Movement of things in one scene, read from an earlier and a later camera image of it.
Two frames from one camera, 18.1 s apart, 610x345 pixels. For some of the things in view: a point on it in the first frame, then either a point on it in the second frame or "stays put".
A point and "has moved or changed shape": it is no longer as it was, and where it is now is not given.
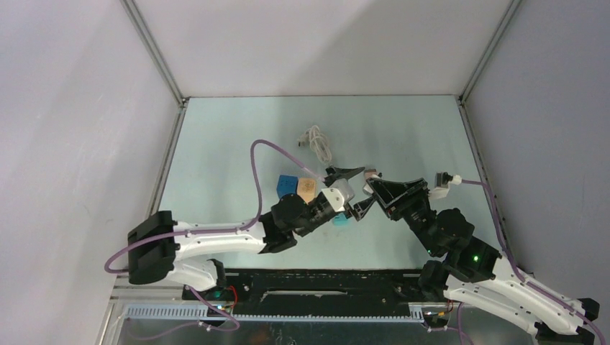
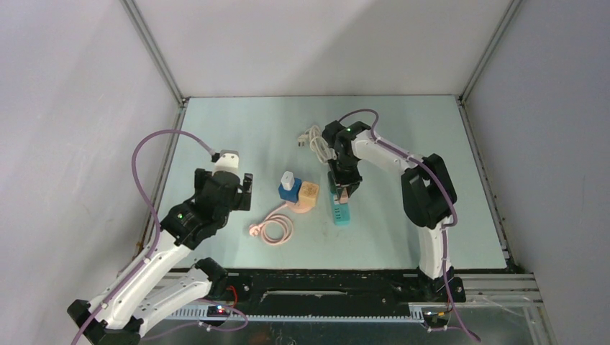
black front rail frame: x=321 y=292 stays put
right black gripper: x=388 y=192 → x=351 y=185
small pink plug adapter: x=368 y=172 has moved or changed shape
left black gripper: x=334 y=173 → x=242 y=200
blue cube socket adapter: x=287 y=185 stays put
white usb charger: x=367 y=190 → x=287 y=180
